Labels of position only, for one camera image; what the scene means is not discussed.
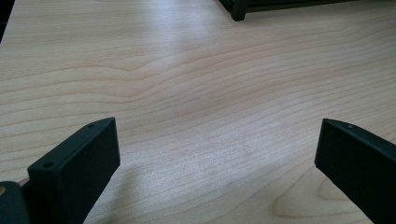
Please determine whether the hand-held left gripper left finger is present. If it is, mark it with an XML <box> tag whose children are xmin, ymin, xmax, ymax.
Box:
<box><xmin>27</xmin><ymin>117</ymin><xmax>121</xmax><ymax>224</ymax></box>

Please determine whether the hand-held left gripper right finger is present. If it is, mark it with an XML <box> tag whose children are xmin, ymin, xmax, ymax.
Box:
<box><xmin>314</xmin><ymin>118</ymin><xmax>396</xmax><ymax>224</ymax></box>

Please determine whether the black two-tier metal rack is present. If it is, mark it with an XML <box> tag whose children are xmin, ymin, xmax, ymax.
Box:
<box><xmin>219</xmin><ymin>0</ymin><xmax>356</xmax><ymax>22</ymax></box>

